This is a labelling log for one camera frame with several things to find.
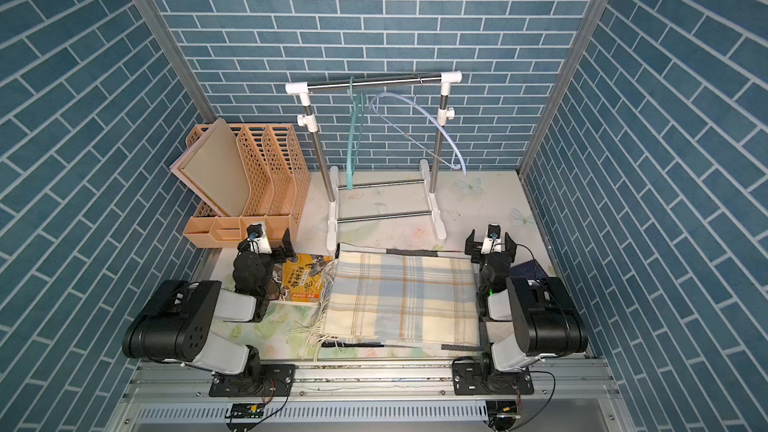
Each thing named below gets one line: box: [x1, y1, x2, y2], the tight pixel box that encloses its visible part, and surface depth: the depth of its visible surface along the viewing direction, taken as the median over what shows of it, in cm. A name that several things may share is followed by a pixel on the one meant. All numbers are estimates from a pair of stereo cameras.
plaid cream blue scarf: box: [288, 250, 480, 361], surface depth 86 cm
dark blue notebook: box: [510, 260, 549, 280], surface depth 96 cm
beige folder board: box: [170, 118, 251, 217], surface depth 96 cm
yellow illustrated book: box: [279, 253, 333, 303], surface depth 91 cm
